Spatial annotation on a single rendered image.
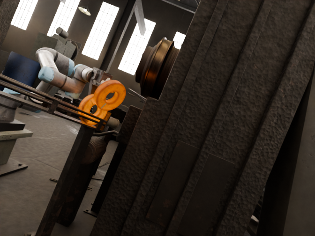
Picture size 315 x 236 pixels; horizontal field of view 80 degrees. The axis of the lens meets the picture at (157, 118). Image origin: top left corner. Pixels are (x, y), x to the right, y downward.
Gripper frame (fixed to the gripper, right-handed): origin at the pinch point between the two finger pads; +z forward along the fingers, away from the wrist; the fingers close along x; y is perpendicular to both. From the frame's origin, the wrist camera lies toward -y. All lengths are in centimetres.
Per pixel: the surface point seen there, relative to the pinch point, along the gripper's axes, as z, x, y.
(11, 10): -340, 17, 36
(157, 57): -13.6, 31.6, 29.8
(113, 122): -4.4, 12.8, -15.6
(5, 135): -67, -12, -58
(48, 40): -397, 98, 22
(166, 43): -17, 38, 42
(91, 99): -5.1, -5.1, -7.1
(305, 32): 53, 47, 64
